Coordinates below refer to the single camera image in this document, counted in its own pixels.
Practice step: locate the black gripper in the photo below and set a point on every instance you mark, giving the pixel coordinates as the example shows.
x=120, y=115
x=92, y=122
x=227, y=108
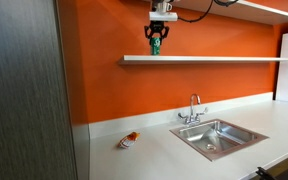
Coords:
x=156, y=28

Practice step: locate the green soda can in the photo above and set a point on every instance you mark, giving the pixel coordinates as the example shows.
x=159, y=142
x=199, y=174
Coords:
x=155, y=47

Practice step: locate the white counter backsplash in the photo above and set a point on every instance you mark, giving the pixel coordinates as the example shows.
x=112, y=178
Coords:
x=144, y=121

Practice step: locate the orange white snack packet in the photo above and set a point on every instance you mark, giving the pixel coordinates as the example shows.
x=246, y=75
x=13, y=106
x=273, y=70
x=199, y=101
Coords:
x=128, y=140

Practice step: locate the stainless steel sink basin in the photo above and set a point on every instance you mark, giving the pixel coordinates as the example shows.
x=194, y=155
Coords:
x=219, y=138

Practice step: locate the round sink drain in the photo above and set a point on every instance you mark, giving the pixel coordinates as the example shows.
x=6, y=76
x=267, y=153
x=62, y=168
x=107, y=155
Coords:
x=210, y=147

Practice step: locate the dark wood cabinet panel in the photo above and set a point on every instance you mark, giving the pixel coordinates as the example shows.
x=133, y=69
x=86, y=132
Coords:
x=24, y=93

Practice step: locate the black object below counter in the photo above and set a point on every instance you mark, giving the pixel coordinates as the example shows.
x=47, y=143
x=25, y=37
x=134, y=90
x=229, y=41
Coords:
x=267, y=174

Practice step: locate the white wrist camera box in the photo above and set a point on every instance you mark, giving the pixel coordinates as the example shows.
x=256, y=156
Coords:
x=163, y=16

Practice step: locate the white lower wall shelf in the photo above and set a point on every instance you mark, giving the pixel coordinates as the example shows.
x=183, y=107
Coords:
x=217, y=59

